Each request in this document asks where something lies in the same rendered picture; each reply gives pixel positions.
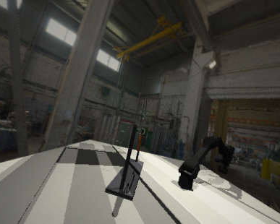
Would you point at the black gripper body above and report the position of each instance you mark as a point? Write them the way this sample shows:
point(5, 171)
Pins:
point(223, 169)

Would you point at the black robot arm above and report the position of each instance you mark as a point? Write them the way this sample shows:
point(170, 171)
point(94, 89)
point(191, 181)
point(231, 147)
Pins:
point(192, 165)

